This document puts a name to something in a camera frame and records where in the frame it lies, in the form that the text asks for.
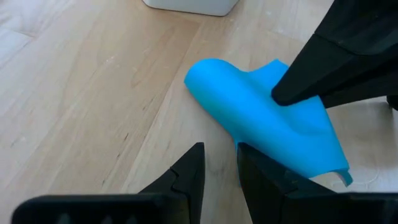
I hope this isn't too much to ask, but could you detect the blue sticky note pad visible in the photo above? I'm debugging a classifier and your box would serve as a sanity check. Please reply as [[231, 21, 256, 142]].
[[183, 57, 354, 188]]

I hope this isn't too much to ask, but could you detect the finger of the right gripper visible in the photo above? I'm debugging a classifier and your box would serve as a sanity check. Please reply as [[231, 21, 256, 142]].
[[271, 0, 398, 107], [320, 70, 398, 110]]

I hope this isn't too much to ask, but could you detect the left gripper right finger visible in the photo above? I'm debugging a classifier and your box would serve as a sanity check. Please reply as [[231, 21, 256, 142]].
[[237, 142, 337, 224]]

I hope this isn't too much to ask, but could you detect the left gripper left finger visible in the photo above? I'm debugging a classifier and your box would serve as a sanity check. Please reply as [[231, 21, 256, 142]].
[[138, 142, 206, 224]]

